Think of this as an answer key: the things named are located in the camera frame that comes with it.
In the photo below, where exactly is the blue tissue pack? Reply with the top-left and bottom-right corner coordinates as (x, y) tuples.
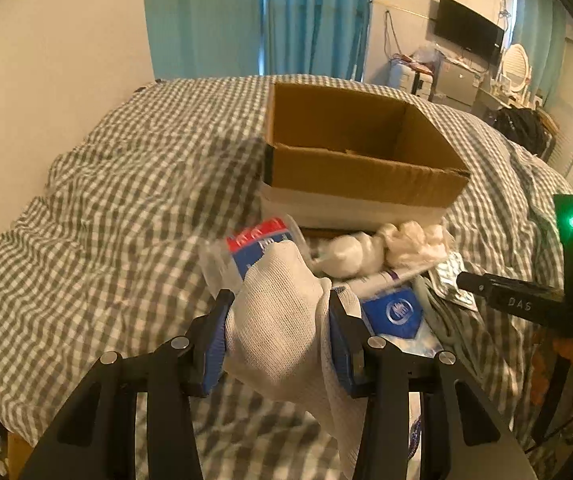
(357, 287), (443, 358)

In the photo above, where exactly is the white knitted glove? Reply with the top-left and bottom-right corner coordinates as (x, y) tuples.
(224, 240), (367, 478)

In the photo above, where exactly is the white small tube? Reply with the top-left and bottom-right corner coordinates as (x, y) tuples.
(334, 266), (428, 299)

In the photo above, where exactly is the grey checkered bed cover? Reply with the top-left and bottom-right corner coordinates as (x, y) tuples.
(0, 76), (573, 479)

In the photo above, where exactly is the black bag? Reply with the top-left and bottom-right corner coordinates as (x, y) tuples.
(493, 107), (549, 157)

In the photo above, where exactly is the white faceted bottle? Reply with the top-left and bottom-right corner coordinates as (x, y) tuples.
(312, 232), (385, 280)

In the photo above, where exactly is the clear jar blue label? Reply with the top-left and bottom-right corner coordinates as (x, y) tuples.
(198, 214), (311, 297)

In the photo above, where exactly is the white oval vanity mirror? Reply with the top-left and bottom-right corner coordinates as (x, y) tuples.
(499, 44), (531, 93)

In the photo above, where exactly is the grey mini fridge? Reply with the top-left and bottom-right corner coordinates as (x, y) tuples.
(431, 58), (481, 112)

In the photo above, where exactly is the brown cardboard box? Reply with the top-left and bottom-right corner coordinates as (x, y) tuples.
(258, 82), (471, 233)

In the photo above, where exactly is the blue curtain right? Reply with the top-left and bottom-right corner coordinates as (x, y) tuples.
(513, 0), (566, 102)

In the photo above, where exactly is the blue curtain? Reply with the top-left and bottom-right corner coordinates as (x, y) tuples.
(144, 0), (371, 80)
(513, 0), (566, 102)

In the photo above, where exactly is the blue curtain left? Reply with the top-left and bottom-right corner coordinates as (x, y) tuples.
(144, 0), (371, 80)

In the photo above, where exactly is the black wall television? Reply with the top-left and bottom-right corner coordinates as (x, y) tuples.
(434, 0), (504, 66)

